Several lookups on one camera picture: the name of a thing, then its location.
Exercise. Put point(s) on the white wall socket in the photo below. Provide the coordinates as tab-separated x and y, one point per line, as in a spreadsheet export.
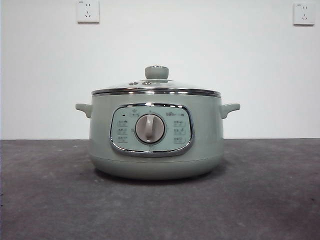
88	11
304	13

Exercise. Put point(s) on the glass lid with green knob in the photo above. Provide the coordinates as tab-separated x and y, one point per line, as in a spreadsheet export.
156	73

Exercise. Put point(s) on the pale green electric pot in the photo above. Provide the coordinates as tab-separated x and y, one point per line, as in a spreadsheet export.
207	130

